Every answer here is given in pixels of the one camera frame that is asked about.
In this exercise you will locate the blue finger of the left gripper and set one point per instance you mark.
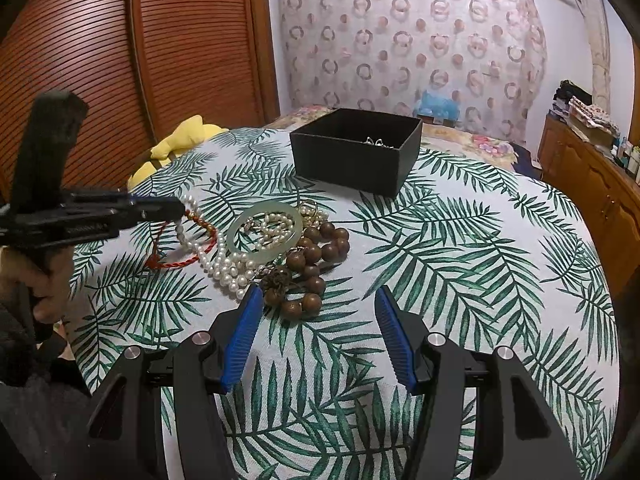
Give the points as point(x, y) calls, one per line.
point(154, 209)

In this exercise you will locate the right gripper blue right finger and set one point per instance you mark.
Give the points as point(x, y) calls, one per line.
point(516, 433)

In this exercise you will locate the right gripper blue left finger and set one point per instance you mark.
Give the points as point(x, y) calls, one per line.
point(123, 433)

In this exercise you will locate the pale green jade bangle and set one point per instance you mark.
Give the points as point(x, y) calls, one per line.
point(265, 232)

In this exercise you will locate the silver crystal jewelry piece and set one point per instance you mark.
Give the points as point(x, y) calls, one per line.
point(378, 142)

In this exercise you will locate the black square jewelry box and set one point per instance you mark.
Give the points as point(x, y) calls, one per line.
point(331, 149)

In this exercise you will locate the person's left hand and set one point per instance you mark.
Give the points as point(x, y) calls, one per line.
point(51, 288)

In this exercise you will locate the yellow pikachu plush toy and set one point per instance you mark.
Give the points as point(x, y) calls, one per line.
point(189, 134)

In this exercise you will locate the wooden louvered wardrobe door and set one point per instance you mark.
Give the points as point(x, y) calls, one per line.
point(142, 66)

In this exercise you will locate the palm leaf print cloth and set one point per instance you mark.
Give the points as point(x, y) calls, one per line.
point(486, 257)

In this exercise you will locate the wooden sideboard cabinet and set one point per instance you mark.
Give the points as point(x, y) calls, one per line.
point(605, 196)

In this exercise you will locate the circle pattern sheer curtain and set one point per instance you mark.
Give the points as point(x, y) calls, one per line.
point(380, 55)

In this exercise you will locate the blue plush toy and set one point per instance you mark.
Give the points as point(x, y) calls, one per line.
point(437, 107)

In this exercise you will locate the stack of folded clothes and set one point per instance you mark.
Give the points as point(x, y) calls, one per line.
point(574, 106)

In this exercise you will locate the beige window drape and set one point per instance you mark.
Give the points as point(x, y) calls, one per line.
point(599, 43)

